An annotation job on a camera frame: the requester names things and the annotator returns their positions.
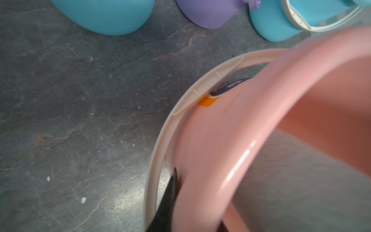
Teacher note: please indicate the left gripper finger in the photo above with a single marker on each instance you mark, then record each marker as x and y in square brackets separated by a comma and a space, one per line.
[162, 221]

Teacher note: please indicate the pink plastic bucket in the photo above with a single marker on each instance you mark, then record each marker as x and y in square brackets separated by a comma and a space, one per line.
[319, 92]

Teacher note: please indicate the blue bucket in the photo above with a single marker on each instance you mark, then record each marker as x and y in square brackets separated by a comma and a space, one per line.
[277, 21]
[115, 17]

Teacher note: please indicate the purple bucket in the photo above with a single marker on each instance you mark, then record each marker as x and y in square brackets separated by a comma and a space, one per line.
[212, 14]

